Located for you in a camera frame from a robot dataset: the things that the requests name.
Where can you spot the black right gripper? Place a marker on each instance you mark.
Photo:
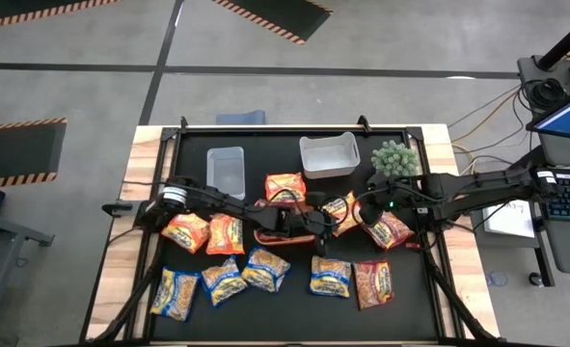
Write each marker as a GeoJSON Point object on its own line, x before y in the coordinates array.
{"type": "Point", "coordinates": [400, 197]}

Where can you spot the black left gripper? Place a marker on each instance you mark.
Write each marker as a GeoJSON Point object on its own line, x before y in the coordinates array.
{"type": "Point", "coordinates": [308, 224]}

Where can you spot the orange Maruchan ramen packet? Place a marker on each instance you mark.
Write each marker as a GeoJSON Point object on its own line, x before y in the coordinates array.
{"type": "Point", "coordinates": [185, 233]}
{"type": "Point", "coordinates": [284, 183]}
{"type": "Point", "coordinates": [225, 235]}
{"type": "Point", "coordinates": [340, 214]}

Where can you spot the pink Maruchan ramen packet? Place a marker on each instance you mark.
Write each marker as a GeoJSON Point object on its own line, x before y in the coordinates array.
{"type": "Point", "coordinates": [372, 284]}
{"type": "Point", "coordinates": [390, 231]}

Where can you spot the orange plastic bin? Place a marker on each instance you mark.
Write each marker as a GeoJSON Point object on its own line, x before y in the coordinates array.
{"type": "Point", "coordinates": [284, 239]}

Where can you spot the blue Maruchan ramen packet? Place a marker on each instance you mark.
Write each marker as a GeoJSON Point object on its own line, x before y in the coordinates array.
{"type": "Point", "coordinates": [265, 270]}
{"type": "Point", "coordinates": [223, 282]}
{"type": "Point", "coordinates": [174, 294]}
{"type": "Point", "coordinates": [330, 275]}

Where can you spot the translucent grey plastic bin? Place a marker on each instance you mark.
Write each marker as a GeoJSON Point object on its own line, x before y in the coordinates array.
{"type": "Point", "coordinates": [226, 166]}

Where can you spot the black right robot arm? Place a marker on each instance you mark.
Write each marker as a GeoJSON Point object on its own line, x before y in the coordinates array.
{"type": "Point", "coordinates": [482, 190]}

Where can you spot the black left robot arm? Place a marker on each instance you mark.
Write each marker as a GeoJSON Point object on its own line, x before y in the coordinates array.
{"type": "Point", "coordinates": [226, 202]}

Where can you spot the green artificial plant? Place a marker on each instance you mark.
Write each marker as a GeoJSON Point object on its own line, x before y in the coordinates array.
{"type": "Point", "coordinates": [394, 156]}

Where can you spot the white plastic bin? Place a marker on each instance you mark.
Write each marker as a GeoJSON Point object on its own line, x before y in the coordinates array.
{"type": "Point", "coordinates": [330, 156]}

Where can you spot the small red clip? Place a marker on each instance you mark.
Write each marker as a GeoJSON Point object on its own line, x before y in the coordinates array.
{"type": "Point", "coordinates": [415, 245]}

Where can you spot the black table mat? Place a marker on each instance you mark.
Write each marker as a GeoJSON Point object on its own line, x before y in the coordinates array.
{"type": "Point", "coordinates": [284, 318]}

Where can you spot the white paper sheet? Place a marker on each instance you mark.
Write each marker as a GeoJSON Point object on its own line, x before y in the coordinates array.
{"type": "Point", "coordinates": [508, 219]}

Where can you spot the black caster wheel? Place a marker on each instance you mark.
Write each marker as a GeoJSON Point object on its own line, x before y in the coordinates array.
{"type": "Point", "coordinates": [535, 278]}

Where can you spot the black hazard-striped floor mat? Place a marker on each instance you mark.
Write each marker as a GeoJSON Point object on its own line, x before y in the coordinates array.
{"type": "Point", "coordinates": [14, 9]}
{"type": "Point", "coordinates": [289, 17]}
{"type": "Point", "coordinates": [14, 152]}

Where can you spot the grey equipment cart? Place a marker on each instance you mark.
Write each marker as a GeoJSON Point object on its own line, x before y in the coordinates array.
{"type": "Point", "coordinates": [530, 67]}

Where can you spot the computer monitor blue screen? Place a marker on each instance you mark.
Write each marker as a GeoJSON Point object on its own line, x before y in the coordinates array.
{"type": "Point", "coordinates": [569, 120]}

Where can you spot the grey metal desk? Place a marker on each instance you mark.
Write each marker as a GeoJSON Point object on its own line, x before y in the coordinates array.
{"type": "Point", "coordinates": [19, 231]}

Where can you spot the black aluminium table frame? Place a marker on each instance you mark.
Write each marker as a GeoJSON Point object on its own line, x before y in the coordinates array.
{"type": "Point", "coordinates": [414, 134]}

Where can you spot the black frame clamp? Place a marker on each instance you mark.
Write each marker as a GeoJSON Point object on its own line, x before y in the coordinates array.
{"type": "Point", "coordinates": [184, 123]}
{"type": "Point", "coordinates": [363, 123]}

